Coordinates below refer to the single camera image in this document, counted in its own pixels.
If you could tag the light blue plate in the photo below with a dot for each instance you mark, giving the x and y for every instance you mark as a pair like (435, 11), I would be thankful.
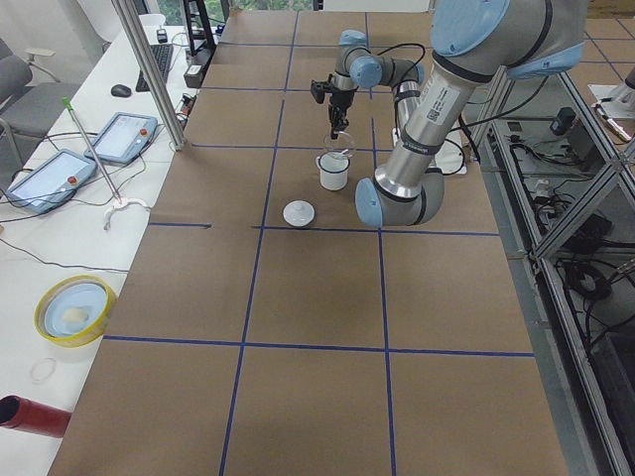
(74, 309)

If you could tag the yellow tape roll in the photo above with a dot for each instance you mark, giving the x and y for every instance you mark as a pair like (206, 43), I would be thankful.
(89, 334)

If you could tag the teach pendant tablet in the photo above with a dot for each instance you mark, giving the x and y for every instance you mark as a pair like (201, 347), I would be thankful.
(53, 182)
(124, 137)

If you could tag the near teach pendant tablet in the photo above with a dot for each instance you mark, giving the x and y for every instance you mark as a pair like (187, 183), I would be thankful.
(53, 182)

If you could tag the black computer mouse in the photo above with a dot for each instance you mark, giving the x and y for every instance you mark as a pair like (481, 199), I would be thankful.
(121, 91)

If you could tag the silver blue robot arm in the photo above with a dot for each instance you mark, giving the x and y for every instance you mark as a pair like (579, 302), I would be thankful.
(471, 40)
(357, 67)

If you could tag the white enamel mug blue rim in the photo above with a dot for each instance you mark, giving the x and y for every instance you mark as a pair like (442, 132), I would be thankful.
(333, 170)

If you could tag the clear glass funnel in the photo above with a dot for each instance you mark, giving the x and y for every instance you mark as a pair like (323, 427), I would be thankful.
(341, 146)

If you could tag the red cylinder tube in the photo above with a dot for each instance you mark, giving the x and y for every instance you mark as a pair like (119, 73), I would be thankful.
(26, 415)

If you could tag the silver aluminium frame post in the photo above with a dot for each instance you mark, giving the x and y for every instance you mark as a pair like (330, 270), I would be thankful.
(133, 28)

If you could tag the far teach pendant tablet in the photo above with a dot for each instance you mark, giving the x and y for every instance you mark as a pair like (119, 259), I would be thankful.
(124, 137)

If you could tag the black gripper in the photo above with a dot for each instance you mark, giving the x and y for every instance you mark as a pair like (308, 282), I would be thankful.
(340, 99)

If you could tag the white enamel mug lid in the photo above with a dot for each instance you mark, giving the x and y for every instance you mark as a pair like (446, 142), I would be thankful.
(299, 213)

